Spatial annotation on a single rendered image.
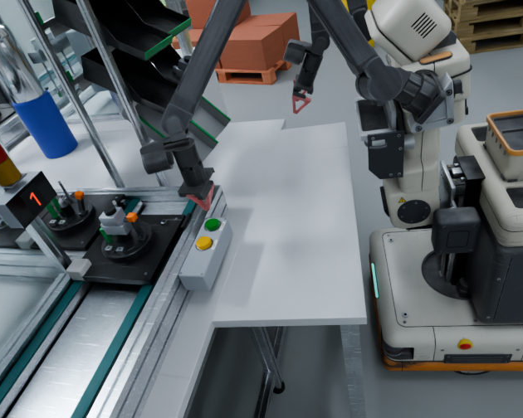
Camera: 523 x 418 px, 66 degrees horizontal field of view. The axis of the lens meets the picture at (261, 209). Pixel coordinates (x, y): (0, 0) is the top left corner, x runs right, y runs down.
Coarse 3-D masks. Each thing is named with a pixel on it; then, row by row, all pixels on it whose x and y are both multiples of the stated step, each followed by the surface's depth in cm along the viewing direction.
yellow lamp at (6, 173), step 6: (6, 162) 84; (12, 162) 86; (0, 168) 83; (6, 168) 84; (12, 168) 85; (0, 174) 84; (6, 174) 84; (12, 174) 85; (18, 174) 87; (0, 180) 84; (6, 180) 85; (12, 180) 85; (0, 186) 86
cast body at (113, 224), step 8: (112, 208) 101; (120, 208) 102; (104, 216) 100; (112, 216) 100; (120, 216) 102; (104, 224) 102; (112, 224) 101; (120, 224) 102; (128, 224) 103; (112, 232) 103; (120, 232) 102; (128, 232) 103
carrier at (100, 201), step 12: (48, 204) 119; (60, 204) 118; (72, 204) 126; (96, 204) 127; (108, 204) 126; (120, 204) 126; (48, 216) 127; (60, 216) 122; (72, 216) 121; (84, 216) 119; (96, 216) 122; (48, 228) 122; (60, 228) 117; (72, 228) 117; (84, 228) 118; (96, 228) 117; (60, 240) 116; (72, 240) 115; (84, 240) 114
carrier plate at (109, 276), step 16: (160, 224) 112; (176, 224) 111; (96, 240) 113; (160, 240) 107; (96, 256) 107; (144, 256) 103; (160, 256) 102; (96, 272) 102; (112, 272) 101; (128, 272) 100; (144, 272) 99
